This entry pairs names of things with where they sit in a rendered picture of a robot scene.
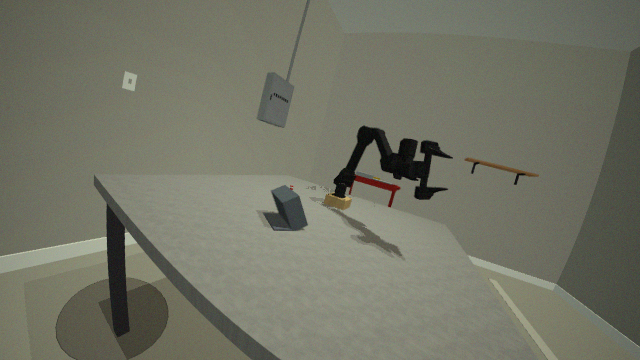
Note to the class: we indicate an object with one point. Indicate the grey sloped panel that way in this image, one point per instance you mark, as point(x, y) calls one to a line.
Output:
point(291, 215)

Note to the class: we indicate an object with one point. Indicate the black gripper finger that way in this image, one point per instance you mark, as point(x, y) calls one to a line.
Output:
point(426, 191)
point(435, 151)

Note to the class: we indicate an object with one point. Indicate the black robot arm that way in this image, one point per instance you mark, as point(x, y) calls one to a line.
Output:
point(401, 164)

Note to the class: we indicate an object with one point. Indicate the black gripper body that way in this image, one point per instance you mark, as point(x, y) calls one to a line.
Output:
point(422, 170)

